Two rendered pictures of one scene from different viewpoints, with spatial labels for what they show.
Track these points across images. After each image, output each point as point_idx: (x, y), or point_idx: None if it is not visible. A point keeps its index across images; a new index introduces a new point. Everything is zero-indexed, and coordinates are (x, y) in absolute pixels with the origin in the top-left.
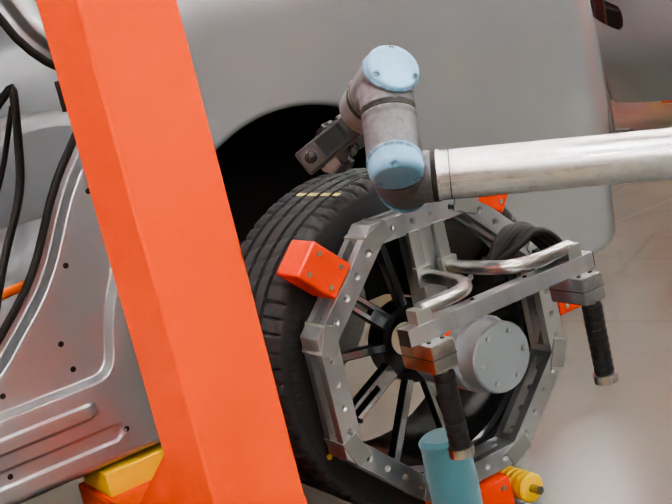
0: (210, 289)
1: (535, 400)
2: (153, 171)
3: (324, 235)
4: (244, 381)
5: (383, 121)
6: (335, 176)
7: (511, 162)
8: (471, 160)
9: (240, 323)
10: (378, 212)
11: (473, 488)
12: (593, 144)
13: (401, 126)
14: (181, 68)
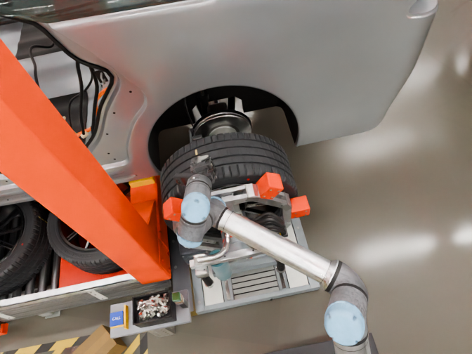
0: (113, 240)
1: None
2: (78, 221)
3: None
4: (131, 253)
5: (183, 230)
6: (213, 148)
7: (248, 241)
8: (233, 231)
9: (128, 244)
10: (216, 185)
11: (223, 271)
12: (284, 256)
13: (190, 234)
14: (85, 197)
